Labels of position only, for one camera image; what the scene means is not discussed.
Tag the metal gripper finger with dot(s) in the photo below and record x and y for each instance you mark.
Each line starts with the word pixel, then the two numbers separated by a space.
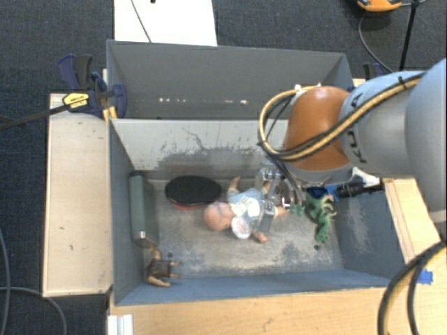
pixel 268 177
pixel 267 218

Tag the small blue object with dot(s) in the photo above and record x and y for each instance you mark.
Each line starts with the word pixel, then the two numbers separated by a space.
pixel 316 190

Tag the green toy dinosaur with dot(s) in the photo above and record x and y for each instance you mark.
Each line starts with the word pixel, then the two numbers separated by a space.
pixel 319 215

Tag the baby doll in pale clothes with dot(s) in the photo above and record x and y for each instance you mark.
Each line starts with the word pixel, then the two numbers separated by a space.
pixel 218 215

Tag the grey metal bin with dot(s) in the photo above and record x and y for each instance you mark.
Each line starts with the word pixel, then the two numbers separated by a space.
pixel 209 250

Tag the black and red round disc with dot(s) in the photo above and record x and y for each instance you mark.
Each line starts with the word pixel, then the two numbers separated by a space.
pixel 192 191

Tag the small brown doll figure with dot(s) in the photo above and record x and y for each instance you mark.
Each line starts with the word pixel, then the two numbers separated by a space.
pixel 160 269

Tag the dark green flat block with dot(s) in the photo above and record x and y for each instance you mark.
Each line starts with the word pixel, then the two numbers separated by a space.
pixel 141 208

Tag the pale wood board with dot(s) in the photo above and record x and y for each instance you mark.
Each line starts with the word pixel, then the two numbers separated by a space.
pixel 78 201

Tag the black cylinder on white bracket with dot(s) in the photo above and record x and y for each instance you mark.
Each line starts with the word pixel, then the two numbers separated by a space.
pixel 356 188

